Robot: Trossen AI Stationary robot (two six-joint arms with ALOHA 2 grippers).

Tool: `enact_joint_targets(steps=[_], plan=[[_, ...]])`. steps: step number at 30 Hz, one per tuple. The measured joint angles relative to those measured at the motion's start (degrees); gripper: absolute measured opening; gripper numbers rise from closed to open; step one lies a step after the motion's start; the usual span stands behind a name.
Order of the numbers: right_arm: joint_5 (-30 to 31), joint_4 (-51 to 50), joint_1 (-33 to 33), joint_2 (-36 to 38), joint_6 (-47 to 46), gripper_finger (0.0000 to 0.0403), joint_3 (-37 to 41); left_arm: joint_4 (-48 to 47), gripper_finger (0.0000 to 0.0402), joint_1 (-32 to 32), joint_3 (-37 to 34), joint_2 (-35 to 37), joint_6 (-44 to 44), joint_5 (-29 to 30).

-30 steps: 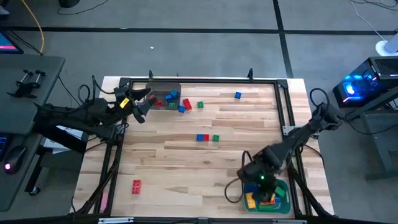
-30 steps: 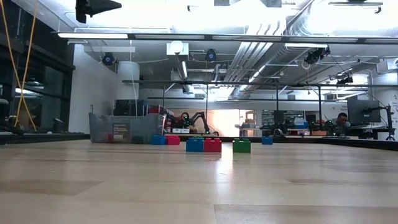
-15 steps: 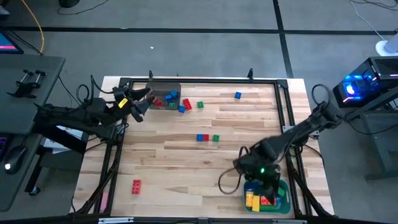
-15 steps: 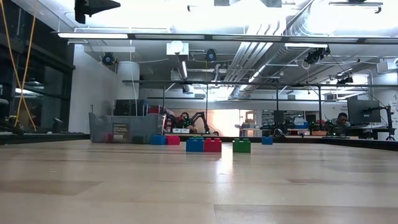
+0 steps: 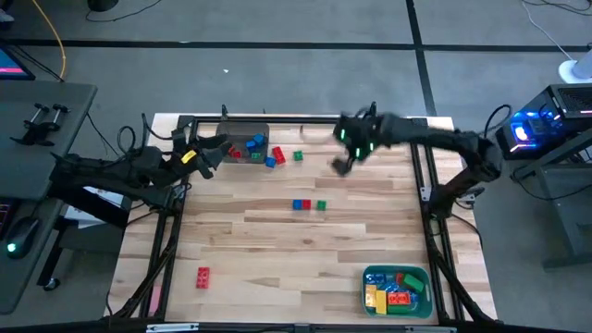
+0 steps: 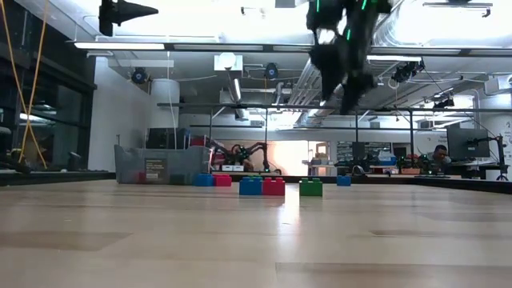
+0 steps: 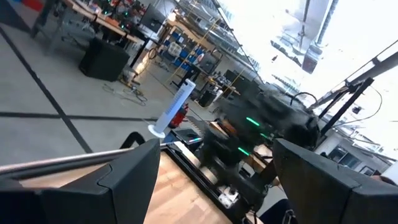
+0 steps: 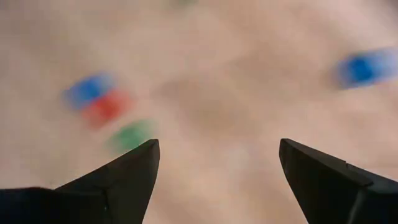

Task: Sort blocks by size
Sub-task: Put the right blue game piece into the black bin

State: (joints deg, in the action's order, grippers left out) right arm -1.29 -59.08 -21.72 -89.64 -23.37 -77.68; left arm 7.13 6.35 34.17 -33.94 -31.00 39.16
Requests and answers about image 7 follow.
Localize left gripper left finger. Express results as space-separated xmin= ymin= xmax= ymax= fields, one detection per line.
xmin=0 ymin=138 xmax=162 ymax=224

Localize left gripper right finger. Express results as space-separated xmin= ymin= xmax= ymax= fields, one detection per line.
xmin=272 ymin=138 xmax=398 ymax=224

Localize person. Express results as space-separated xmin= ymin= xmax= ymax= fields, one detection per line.
xmin=369 ymin=161 xmax=398 ymax=187

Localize black computer case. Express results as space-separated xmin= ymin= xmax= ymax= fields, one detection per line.
xmin=170 ymin=127 xmax=205 ymax=146

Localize red canister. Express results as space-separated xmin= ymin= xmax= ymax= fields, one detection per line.
xmin=169 ymin=104 xmax=190 ymax=129

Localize white tower fan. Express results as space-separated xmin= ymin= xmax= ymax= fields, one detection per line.
xmin=147 ymin=78 xmax=197 ymax=139

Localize black floor cabinet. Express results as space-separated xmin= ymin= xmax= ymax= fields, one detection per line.
xmin=79 ymin=37 xmax=131 ymax=82

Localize black trash bin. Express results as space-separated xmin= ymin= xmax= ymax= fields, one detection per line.
xmin=198 ymin=90 xmax=217 ymax=108

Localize storage shelf blue bins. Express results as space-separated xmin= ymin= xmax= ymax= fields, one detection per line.
xmin=161 ymin=27 xmax=224 ymax=72

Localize background wooden desk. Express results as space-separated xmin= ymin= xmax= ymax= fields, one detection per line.
xmin=30 ymin=0 xmax=147 ymax=44

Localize black desk monitor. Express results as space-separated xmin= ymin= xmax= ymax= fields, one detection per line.
xmin=139 ymin=4 xmax=165 ymax=32

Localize silver metal bracket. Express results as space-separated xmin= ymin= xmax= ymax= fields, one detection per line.
xmin=217 ymin=186 xmax=240 ymax=209

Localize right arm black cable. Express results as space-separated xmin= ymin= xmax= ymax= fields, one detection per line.
xmin=290 ymin=91 xmax=320 ymax=108

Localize tangled floor cables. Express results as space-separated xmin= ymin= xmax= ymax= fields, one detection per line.
xmin=102 ymin=81 xmax=149 ymax=107

